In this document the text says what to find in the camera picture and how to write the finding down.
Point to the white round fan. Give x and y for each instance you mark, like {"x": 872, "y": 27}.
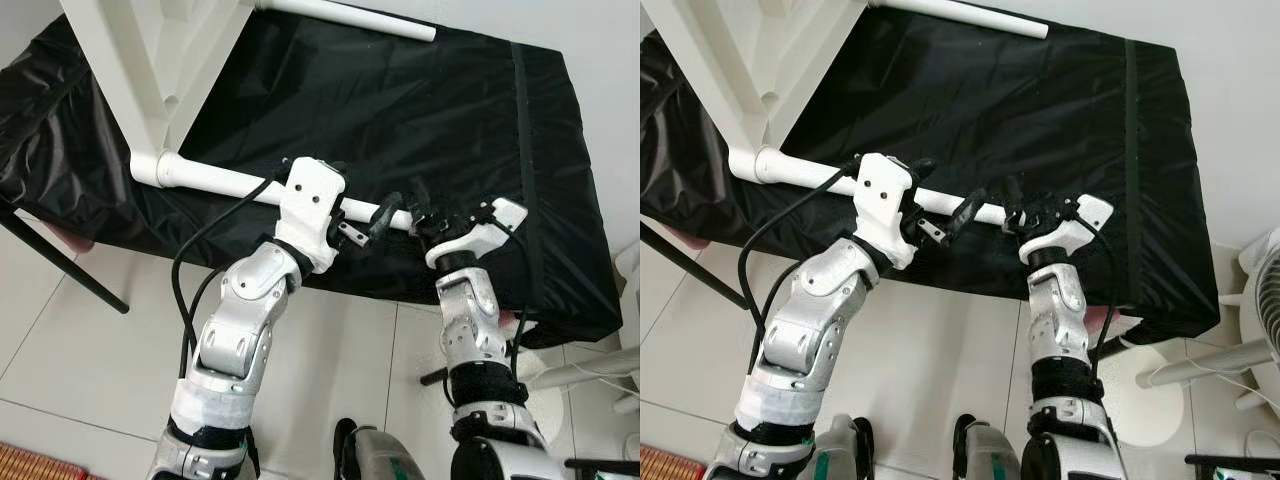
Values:
{"x": 1260, "y": 300}
{"x": 580, "y": 370}

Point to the orange patterned floor mat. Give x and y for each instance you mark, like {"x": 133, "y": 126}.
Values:
{"x": 35, "y": 463}
{"x": 670, "y": 464}

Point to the black metal frame stand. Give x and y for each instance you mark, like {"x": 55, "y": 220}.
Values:
{"x": 1235, "y": 463}
{"x": 605, "y": 466}

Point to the white plastic table leg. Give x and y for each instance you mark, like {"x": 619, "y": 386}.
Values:
{"x": 800, "y": 170}
{"x": 210, "y": 178}
{"x": 960, "y": 15}
{"x": 350, "y": 18}

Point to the black metal table leg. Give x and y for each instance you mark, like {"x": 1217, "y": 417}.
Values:
{"x": 65, "y": 262}
{"x": 695, "y": 265}
{"x": 435, "y": 377}
{"x": 1115, "y": 350}

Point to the white plastic children table top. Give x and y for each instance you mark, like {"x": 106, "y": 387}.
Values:
{"x": 140, "y": 70}
{"x": 740, "y": 60}

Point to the pink seat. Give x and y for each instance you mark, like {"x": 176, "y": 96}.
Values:
{"x": 517, "y": 325}
{"x": 1103, "y": 325}
{"x": 70, "y": 242}

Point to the grey robot foot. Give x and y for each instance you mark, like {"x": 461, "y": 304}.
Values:
{"x": 375, "y": 455}
{"x": 838, "y": 450}
{"x": 985, "y": 450}

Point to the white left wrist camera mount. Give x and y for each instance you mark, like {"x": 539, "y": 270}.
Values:
{"x": 885, "y": 200}
{"x": 312, "y": 205}

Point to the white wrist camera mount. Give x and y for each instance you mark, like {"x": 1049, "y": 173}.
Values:
{"x": 312, "y": 205}
{"x": 485, "y": 232}
{"x": 885, "y": 200}
{"x": 1075, "y": 228}

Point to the grey left robot foot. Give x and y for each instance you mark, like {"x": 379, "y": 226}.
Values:
{"x": 838, "y": 450}

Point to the grey right robot foot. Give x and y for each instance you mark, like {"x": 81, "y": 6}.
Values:
{"x": 375, "y": 455}
{"x": 985, "y": 450}

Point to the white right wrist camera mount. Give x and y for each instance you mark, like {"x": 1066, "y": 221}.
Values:
{"x": 1075, "y": 228}
{"x": 485, "y": 232}

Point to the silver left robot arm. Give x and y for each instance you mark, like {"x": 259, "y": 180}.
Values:
{"x": 240, "y": 330}
{"x": 810, "y": 330}

